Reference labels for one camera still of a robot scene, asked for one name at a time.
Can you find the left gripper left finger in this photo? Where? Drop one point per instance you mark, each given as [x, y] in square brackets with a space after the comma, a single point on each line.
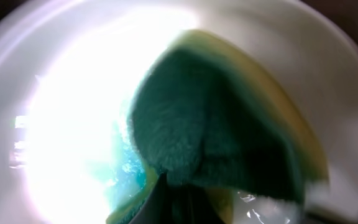
[157, 208]

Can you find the green yellow sponge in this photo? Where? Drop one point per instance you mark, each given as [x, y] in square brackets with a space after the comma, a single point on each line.
[208, 116]

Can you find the white plate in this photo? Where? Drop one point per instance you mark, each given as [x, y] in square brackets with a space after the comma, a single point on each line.
[69, 69]

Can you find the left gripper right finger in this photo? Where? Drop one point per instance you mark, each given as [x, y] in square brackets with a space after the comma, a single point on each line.
[199, 209]

